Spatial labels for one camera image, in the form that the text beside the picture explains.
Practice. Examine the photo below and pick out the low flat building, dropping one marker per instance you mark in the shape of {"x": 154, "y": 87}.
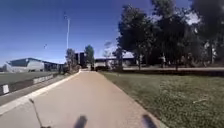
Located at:
{"x": 103, "y": 61}

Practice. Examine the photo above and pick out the dark bushes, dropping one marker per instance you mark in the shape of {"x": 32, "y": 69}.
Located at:
{"x": 101, "y": 68}

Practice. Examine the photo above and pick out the thin bare tree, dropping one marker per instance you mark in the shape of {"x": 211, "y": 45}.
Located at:
{"x": 107, "y": 50}

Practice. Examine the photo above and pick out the tall green tree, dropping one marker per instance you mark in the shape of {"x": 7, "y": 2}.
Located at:
{"x": 89, "y": 55}

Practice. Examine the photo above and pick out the tan paved path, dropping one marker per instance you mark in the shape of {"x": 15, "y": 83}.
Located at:
{"x": 86, "y": 96}

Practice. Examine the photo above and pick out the small green tree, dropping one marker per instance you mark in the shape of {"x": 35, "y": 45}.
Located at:
{"x": 70, "y": 58}

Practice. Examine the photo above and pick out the tall light pole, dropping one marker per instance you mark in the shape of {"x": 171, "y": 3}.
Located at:
{"x": 68, "y": 33}

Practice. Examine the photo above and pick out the group of large dark trees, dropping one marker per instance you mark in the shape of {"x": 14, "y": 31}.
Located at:
{"x": 166, "y": 30}

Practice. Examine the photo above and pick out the robot's own part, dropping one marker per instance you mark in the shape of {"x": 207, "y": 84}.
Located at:
{"x": 148, "y": 122}

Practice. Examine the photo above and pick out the grass verge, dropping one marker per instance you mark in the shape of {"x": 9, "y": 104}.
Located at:
{"x": 173, "y": 96}

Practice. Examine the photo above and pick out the pale road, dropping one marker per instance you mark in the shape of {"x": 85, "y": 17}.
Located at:
{"x": 186, "y": 68}

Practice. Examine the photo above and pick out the pale building with dark roof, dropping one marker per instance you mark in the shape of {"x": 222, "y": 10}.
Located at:
{"x": 26, "y": 65}

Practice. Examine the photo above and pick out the low fence with white boards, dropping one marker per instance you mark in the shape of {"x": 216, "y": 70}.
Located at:
{"x": 20, "y": 85}

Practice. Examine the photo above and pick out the green sports field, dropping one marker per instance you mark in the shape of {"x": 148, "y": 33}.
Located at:
{"x": 16, "y": 77}

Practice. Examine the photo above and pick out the grey asphalt strip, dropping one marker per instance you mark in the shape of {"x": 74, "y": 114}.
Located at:
{"x": 20, "y": 93}

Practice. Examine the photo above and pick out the pale concrete kerb strip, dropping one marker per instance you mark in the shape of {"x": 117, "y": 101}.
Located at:
{"x": 20, "y": 99}

